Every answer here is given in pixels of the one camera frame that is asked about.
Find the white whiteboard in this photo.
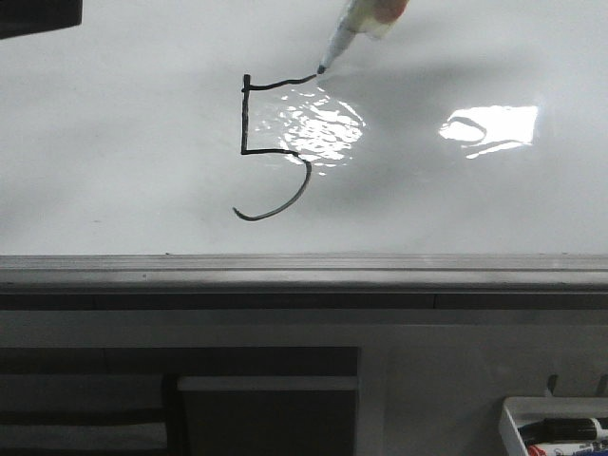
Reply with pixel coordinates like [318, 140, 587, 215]
[1, 1, 607, 292]

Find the red and blue marker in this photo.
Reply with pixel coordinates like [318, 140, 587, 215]
[526, 441, 607, 456]

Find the white marker tray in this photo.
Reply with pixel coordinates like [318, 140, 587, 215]
[499, 397, 607, 455]

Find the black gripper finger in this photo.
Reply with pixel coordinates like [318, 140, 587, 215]
[1, 0, 83, 39]

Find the black capped marker in tray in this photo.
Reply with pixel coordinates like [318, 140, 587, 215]
[518, 417, 607, 445]

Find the white marker with yellow tape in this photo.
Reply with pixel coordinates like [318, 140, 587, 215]
[316, 0, 409, 75]

